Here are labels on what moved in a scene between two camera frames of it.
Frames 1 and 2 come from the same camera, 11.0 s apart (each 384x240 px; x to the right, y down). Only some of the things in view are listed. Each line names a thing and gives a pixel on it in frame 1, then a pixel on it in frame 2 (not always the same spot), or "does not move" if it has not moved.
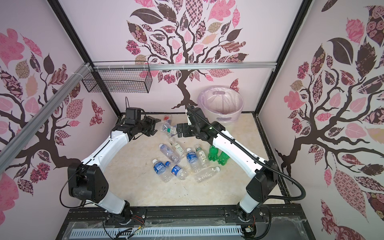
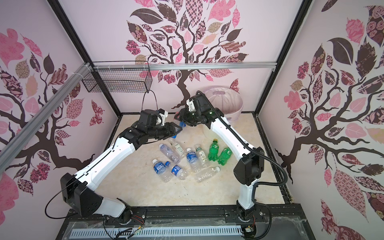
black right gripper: [185, 127] to [184, 118]
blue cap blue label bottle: [179, 172] does not move
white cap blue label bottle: [160, 168] does not move
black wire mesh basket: [125, 76] does not move
